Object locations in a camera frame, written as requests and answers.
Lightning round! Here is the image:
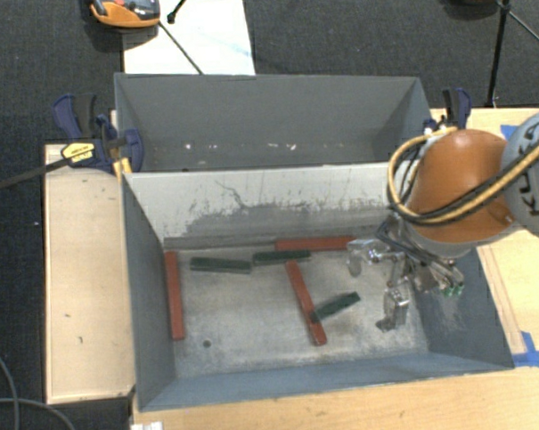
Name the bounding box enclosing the dark green flat block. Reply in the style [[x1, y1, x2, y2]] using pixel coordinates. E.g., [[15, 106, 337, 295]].
[[308, 290, 363, 324], [188, 253, 254, 277], [251, 248, 313, 266]]

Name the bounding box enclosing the grey metal bin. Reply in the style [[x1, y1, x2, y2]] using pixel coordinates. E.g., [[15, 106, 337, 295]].
[[112, 55, 518, 414]]

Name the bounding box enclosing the pale wood board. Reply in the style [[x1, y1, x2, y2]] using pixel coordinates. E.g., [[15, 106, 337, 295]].
[[34, 139, 138, 406]]

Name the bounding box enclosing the red-brown flat block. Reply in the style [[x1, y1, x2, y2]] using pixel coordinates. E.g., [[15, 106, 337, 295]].
[[163, 250, 188, 343], [274, 234, 356, 255], [283, 258, 329, 349]]

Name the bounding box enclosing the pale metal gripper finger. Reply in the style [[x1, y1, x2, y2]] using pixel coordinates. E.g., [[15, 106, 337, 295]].
[[345, 237, 390, 278], [372, 288, 412, 334]]

